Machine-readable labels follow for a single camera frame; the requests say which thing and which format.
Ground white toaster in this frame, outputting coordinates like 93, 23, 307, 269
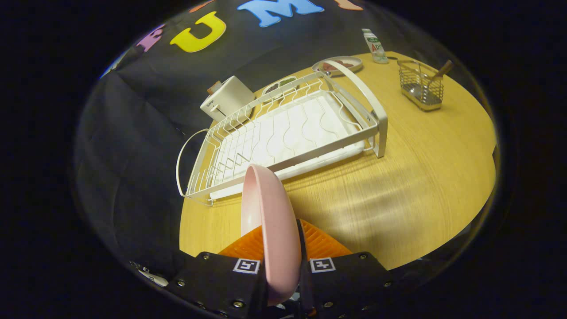
200, 76, 255, 122

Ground white wire dish rack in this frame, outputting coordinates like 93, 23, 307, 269
176, 60, 389, 207

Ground pink plate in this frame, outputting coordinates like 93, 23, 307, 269
241, 164, 303, 306

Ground grey plate with meat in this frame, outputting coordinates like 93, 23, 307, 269
312, 56, 364, 77

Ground white drink bottle green label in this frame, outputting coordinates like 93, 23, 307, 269
362, 28, 388, 64

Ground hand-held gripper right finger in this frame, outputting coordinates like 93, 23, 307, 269
296, 219, 395, 319

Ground metal wire basket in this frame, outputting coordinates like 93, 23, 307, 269
397, 60, 445, 112

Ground white divided condiment dish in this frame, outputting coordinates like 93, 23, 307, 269
262, 76, 297, 96

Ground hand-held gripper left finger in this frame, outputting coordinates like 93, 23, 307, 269
166, 219, 268, 319

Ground wooden spoon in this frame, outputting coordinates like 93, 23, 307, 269
425, 60, 453, 102

